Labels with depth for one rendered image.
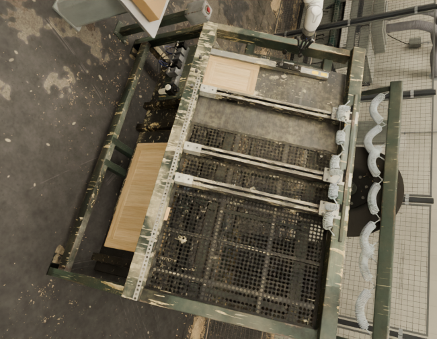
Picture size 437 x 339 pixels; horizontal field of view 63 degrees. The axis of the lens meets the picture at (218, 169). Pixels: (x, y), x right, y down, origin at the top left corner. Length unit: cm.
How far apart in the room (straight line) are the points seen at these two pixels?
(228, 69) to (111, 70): 107
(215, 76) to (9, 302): 218
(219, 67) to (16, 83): 146
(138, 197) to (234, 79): 120
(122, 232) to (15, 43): 152
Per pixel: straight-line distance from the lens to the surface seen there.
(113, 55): 342
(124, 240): 282
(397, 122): 329
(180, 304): 234
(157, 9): 264
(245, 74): 290
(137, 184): 294
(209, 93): 273
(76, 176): 305
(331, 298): 241
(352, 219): 306
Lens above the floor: 243
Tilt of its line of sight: 31 degrees down
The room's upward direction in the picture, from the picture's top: 91 degrees clockwise
